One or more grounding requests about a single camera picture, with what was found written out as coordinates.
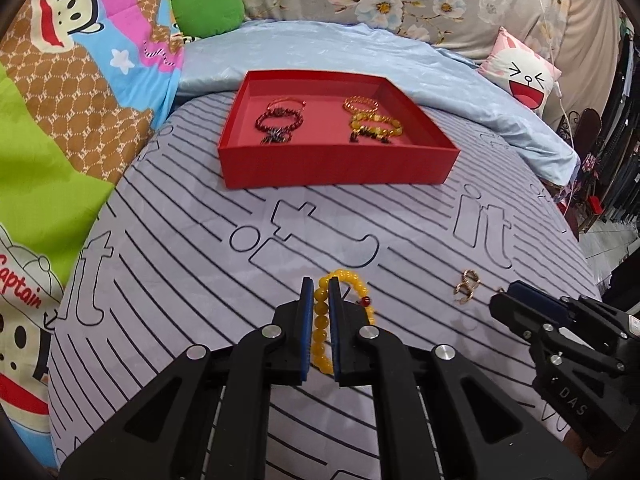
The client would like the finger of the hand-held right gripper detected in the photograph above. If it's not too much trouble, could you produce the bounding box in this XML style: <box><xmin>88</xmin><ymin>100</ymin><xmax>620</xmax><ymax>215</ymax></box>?
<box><xmin>507</xmin><ymin>281</ymin><xmax>571</xmax><ymax>323</ymax></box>
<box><xmin>489</xmin><ymin>292</ymin><xmax>568</xmax><ymax>343</ymax></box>

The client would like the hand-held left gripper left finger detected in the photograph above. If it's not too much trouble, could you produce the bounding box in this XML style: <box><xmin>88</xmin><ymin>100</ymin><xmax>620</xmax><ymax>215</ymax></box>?
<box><xmin>57</xmin><ymin>276</ymin><xmax>315</xmax><ymax>480</ymax></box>

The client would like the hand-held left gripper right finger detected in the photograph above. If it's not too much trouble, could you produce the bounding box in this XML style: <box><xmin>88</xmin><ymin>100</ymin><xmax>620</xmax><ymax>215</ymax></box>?
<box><xmin>327</xmin><ymin>276</ymin><xmax>586</xmax><ymax>480</ymax></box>

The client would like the small yellow bead bracelet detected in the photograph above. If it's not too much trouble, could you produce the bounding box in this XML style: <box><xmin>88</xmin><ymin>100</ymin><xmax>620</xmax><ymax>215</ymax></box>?
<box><xmin>311</xmin><ymin>268</ymin><xmax>377</xmax><ymax>375</ymax></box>

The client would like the red cardboard box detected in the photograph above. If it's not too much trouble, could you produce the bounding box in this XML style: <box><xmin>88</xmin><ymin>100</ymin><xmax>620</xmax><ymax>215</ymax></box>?
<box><xmin>217</xmin><ymin>70</ymin><xmax>461</xmax><ymax>190</ymax></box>

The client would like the large yellow bead bracelet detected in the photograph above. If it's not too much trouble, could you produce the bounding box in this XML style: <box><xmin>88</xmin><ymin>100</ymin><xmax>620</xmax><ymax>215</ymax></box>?
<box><xmin>350</xmin><ymin>111</ymin><xmax>403</xmax><ymax>140</ymax></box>

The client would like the dark red bead bracelet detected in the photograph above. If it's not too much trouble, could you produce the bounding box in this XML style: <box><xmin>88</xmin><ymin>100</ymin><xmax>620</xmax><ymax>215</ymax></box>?
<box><xmin>255</xmin><ymin>111</ymin><xmax>301</xmax><ymax>133</ymax></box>

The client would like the gold chain bracelet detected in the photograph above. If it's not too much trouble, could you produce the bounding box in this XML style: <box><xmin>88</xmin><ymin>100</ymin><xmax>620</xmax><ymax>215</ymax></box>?
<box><xmin>342</xmin><ymin>95</ymin><xmax>379</xmax><ymax>115</ymax></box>

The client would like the rose gold bangle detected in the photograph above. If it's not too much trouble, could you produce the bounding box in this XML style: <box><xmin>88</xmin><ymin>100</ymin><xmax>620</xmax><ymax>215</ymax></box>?
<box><xmin>265</xmin><ymin>97</ymin><xmax>307</xmax><ymax>113</ymax></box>

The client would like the grey striped bed sheet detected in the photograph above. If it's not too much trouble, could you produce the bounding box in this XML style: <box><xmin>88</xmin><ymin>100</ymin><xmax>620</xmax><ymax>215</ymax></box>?
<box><xmin>47</xmin><ymin>92</ymin><xmax>603</xmax><ymax>480</ymax></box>

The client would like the black metal chair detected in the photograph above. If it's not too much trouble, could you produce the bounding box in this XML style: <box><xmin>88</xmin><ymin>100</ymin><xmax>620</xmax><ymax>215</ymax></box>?
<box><xmin>562</xmin><ymin>107</ymin><xmax>601</xmax><ymax>161</ymax></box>

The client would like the pink cartoon face pillow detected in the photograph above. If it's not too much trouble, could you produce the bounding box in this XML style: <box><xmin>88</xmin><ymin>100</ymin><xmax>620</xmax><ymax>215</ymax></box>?
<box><xmin>477</xmin><ymin>27</ymin><xmax>562</xmax><ymax>113</ymax></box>

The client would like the beige cloth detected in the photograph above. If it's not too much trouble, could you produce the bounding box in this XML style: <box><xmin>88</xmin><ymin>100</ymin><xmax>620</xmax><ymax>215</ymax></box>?
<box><xmin>542</xmin><ymin>0</ymin><xmax>626</xmax><ymax>133</ymax></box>

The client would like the light blue blanket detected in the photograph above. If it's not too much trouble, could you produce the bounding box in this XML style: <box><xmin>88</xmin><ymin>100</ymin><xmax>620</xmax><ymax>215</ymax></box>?
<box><xmin>175</xmin><ymin>20</ymin><xmax>581</xmax><ymax>186</ymax></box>

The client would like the cartoon monkey blanket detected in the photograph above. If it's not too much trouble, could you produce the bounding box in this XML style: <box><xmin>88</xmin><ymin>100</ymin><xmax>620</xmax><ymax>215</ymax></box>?
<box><xmin>0</xmin><ymin>0</ymin><xmax>186</xmax><ymax>461</ymax></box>

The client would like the green pillow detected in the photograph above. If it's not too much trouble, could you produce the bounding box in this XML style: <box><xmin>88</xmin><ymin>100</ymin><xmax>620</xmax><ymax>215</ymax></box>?
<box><xmin>170</xmin><ymin>0</ymin><xmax>246</xmax><ymax>38</ymax></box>

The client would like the white cable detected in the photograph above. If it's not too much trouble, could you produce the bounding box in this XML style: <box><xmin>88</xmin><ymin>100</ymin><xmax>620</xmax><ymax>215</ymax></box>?
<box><xmin>537</xmin><ymin>0</ymin><xmax>576</xmax><ymax>151</ymax></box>

